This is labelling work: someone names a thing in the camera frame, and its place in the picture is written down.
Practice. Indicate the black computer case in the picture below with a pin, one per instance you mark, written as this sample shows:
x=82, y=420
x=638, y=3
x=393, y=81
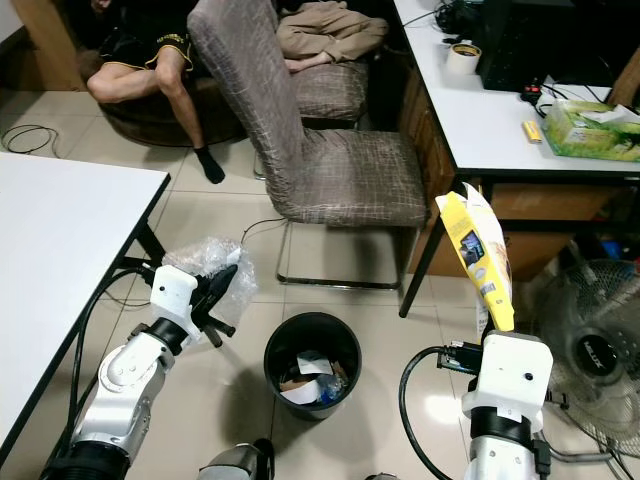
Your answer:
x=550, y=45

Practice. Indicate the person in black shorts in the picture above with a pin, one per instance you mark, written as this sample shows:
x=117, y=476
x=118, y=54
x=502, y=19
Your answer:
x=150, y=85

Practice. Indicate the silver robot leg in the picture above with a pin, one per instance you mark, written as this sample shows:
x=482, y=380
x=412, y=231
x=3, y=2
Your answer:
x=240, y=462

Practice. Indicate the plaid cushioned seat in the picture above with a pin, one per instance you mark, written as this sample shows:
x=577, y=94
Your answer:
x=335, y=92

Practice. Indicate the black round rubbish bin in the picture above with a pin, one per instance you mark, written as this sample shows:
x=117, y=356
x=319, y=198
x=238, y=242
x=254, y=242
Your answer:
x=290, y=335

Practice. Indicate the small yellow packet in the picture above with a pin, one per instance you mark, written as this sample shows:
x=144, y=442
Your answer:
x=531, y=131

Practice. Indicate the blue clear plastic trash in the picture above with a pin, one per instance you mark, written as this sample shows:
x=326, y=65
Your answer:
x=332, y=385

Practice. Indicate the black metal table frame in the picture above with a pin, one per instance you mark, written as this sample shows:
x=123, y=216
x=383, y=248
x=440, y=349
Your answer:
x=152, y=243

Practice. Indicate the brown wooden desk cabinet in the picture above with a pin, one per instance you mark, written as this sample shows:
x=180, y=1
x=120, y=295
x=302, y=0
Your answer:
x=560, y=205

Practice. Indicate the white paper scrap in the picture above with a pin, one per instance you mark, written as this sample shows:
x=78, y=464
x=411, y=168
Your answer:
x=300, y=392

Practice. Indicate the person in khaki trousers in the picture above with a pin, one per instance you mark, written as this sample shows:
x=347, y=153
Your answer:
x=330, y=35

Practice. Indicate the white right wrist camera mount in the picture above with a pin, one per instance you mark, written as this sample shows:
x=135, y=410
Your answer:
x=510, y=375

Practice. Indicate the grey plaid covered chair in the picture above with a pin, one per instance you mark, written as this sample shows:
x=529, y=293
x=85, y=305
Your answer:
x=340, y=180

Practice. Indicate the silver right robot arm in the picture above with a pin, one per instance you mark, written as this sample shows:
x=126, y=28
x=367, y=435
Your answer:
x=500, y=450

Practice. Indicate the white tape roll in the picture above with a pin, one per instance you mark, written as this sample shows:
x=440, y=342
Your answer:
x=463, y=63

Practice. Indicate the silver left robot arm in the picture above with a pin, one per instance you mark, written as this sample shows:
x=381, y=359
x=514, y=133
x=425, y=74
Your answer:
x=125, y=385

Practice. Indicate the green tissue box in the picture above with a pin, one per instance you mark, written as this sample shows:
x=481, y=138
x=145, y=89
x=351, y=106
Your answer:
x=585, y=135

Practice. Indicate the dark brown round seat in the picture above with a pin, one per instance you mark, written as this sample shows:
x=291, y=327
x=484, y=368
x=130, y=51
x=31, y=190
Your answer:
x=150, y=125

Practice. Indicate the grey floor fan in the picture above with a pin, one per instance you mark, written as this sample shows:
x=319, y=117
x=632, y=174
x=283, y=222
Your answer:
x=590, y=330

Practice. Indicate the torn yellow cardboard package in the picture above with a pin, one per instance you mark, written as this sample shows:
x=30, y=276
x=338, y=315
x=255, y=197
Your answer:
x=485, y=270

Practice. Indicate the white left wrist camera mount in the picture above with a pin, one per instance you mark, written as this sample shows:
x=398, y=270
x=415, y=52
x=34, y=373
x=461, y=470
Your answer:
x=172, y=300

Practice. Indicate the clear bubble wrap bag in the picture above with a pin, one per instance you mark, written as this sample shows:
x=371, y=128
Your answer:
x=210, y=255

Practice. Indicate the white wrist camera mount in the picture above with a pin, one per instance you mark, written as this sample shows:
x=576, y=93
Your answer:
x=172, y=300
x=510, y=375

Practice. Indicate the black power strip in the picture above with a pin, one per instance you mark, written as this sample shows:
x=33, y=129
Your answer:
x=532, y=96

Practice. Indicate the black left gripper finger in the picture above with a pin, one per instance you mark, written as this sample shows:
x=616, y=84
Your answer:
x=226, y=298
x=222, y=280

